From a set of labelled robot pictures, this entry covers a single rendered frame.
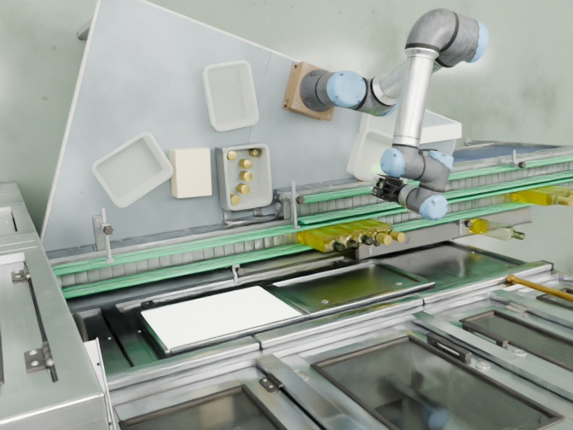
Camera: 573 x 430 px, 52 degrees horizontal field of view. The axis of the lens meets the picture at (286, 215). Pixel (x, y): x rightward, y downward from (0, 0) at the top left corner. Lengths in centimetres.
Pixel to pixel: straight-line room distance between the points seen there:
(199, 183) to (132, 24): 55
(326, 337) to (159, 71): 103
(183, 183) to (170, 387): 77
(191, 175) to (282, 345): 71
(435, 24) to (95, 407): 135
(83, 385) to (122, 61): 146
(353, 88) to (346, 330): 80
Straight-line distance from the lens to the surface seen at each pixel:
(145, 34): 204
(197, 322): 173
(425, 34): 170
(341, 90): 197
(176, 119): 205
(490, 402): 140
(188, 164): 200
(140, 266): 195
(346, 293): 188
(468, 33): 177
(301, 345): 160
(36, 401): 68
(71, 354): 77
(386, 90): 200
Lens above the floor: 272
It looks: 61 degrees down
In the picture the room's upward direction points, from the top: 110 degrees clockwise
